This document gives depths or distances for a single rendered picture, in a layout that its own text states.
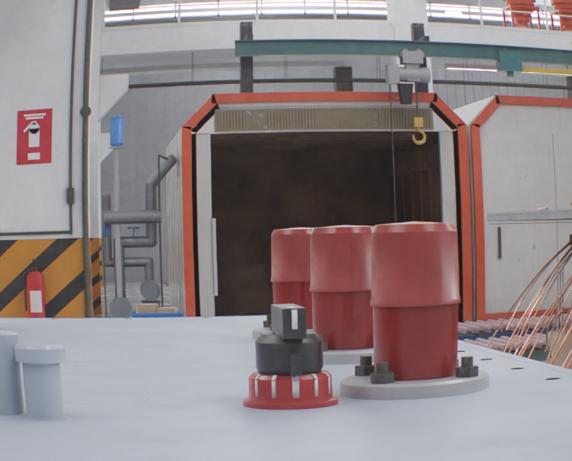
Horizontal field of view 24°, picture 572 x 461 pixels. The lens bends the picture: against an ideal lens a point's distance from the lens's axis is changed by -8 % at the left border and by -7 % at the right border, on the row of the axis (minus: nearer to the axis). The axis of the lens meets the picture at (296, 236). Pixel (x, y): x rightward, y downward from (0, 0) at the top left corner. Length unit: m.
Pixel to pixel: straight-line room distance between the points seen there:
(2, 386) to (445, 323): 0.36
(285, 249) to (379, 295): 0.65
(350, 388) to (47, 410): 0.26
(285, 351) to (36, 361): 0.20
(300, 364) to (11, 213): 10.69
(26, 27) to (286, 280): 10.16
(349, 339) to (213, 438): 0.55
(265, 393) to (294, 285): 0.71
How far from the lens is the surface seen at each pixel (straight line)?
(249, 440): 0.88
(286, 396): 1.04
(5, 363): 1.00
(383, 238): 1.11
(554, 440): 0.81
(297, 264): 1.75
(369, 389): 1.09
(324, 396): 1.06
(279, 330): 1.06
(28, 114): 11.73
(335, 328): 1.43
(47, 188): 11.68
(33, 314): 11.54
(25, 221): 11.68
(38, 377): 0.97
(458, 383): 1.09
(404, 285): 1.10
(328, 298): 1.43
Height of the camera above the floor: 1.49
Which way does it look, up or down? level
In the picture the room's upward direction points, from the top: 2 degrees counter-clockwise
